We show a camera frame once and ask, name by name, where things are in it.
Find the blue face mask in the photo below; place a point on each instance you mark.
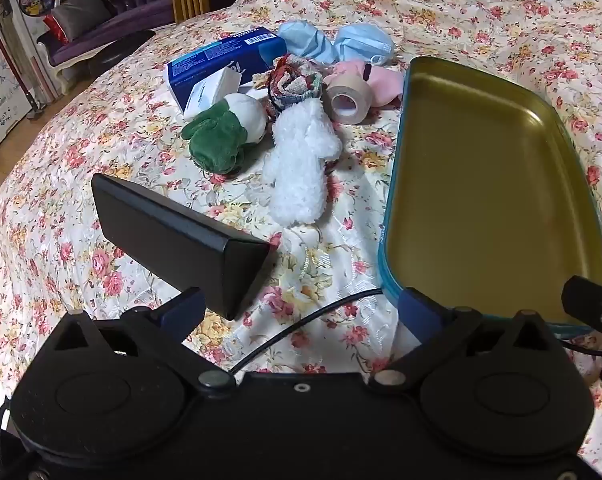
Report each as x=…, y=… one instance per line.
x=306, y=40
x=363, y=42

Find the gold tin tray teal rim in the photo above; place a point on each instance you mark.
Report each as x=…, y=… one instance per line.
x=481, y=185

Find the purple chaise sofa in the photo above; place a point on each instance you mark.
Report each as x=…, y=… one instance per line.
x=126, y=15

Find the black round stool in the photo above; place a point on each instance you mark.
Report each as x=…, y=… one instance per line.
x=121, y=52

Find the white fluffy plush toy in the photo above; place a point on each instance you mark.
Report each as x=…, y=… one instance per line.
x=298, y=160

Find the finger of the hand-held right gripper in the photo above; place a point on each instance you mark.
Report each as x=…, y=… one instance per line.
x=588, y=302

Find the red pole vacuum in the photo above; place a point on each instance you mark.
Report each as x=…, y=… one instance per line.
x=13, y=70

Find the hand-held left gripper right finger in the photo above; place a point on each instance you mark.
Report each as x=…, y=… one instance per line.
x=418, y=316

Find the wooden chair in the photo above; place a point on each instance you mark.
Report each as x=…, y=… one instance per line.
x=190, y=2

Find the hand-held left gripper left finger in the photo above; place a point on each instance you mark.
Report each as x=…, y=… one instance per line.
x=181, y=312

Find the red cushion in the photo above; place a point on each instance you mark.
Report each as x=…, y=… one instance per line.
x=56, y=27

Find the multicoloured cloth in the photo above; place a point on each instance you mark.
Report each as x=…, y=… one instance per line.
x=293, y=82

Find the floral bedspread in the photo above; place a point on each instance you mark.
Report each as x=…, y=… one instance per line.
x=431, y=10

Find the pink soft cloth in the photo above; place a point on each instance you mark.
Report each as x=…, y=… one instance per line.
x=378, y=80

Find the blue tissue box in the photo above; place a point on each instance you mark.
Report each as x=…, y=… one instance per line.
x=216, y=57

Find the beige tape roll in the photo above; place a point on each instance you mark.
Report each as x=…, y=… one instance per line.
x=343, y=100

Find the green and white plush toy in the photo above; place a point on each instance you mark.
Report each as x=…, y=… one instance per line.
x=226, y=130

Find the white tissue pack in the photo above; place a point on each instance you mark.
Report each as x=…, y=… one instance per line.
x=212, y=91

